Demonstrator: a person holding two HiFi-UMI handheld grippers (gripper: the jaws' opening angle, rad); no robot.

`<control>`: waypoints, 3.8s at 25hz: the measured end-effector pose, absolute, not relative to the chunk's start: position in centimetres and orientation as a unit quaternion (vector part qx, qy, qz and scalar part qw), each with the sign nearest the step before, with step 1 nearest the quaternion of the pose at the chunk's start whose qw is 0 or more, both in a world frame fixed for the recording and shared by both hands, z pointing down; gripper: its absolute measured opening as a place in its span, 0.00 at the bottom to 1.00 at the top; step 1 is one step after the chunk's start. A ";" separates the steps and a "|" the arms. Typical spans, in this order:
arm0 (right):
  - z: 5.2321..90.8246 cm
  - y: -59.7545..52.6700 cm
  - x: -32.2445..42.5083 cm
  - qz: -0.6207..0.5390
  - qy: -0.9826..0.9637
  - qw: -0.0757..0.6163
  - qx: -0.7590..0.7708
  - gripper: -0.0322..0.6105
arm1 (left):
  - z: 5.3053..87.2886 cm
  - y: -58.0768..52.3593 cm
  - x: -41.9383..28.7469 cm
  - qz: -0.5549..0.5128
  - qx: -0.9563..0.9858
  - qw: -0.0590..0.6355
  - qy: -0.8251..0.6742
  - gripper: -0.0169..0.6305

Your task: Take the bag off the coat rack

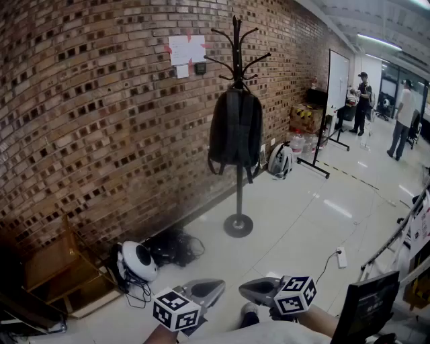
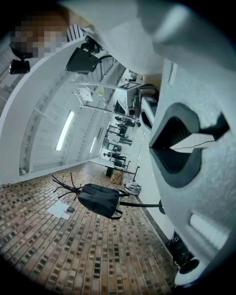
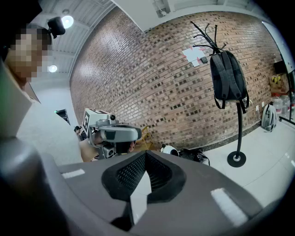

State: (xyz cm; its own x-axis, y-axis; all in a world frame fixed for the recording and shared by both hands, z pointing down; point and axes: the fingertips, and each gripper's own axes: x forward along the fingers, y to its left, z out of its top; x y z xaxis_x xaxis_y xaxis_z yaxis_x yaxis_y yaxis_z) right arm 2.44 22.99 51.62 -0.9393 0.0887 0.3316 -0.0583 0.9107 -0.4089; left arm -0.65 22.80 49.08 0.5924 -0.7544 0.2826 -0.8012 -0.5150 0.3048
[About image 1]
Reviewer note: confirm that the black backpack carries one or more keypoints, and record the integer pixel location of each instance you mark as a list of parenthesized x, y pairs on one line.
[(235, 127)]

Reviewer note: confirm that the black monitor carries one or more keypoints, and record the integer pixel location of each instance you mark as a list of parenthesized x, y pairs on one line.
[(369, 305)]

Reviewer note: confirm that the clear water jug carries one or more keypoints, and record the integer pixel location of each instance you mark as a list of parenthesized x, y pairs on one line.
[(296, 142), (309, 144)]

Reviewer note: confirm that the metal frame rod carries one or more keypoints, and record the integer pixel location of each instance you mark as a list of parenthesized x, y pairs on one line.
[(393, 235)]

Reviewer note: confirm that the white power strip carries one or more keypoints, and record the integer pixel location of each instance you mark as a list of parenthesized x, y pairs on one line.
[(341, 258)]

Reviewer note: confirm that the white label sheet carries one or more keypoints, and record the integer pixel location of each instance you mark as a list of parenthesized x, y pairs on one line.
[(421, 231)]

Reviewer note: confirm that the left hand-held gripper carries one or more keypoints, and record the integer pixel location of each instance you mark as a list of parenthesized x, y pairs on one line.
[(174, 309)]

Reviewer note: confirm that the black cabinet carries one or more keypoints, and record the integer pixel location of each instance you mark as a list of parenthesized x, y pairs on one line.
[(317, 96)]

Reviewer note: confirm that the person's right forearm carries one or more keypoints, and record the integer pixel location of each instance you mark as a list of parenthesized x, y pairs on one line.
[(319, 319)]

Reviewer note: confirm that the whiteboard on black stand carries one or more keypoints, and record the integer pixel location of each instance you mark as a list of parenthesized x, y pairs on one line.
[(337, 80)]

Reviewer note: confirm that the large white paper sheet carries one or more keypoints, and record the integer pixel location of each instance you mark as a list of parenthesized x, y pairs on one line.
[(186, 50)]

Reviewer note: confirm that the person's grey shirt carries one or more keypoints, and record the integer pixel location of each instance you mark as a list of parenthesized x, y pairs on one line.
[(252, 336)]

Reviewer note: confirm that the wooden shelf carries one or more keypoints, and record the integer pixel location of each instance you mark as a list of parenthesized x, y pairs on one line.
[(57, 265)]

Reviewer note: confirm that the small white paper card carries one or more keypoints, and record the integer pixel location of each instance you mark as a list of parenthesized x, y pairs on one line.
[(182, 71)]

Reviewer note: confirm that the ceiling light strip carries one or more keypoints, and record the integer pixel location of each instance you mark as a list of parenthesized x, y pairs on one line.
[(379, 41)]

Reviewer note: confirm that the person's grey shoe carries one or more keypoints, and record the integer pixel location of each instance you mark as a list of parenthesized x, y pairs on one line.
[(250, 312)]

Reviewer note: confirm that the black office chair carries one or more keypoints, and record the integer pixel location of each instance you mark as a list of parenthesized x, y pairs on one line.
[(415, 129), (383, 107)]

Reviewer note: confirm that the cardboard box with striped tape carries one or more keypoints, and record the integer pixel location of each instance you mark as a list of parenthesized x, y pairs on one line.
[(305, 117)]

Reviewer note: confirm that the black wall device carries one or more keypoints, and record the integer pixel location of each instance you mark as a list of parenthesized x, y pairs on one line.
[(200, 68)]

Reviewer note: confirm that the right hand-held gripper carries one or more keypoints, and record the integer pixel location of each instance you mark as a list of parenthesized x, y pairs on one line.
[(294, 295)]

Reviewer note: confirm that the person's left forearm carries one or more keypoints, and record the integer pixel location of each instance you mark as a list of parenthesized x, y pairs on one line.
[(161, 336)]

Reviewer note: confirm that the white round headset device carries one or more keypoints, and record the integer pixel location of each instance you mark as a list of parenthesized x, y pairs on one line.
[(139, 260)]

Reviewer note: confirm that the black metal coat rack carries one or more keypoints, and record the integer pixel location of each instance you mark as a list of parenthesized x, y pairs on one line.
[(239, 201)]

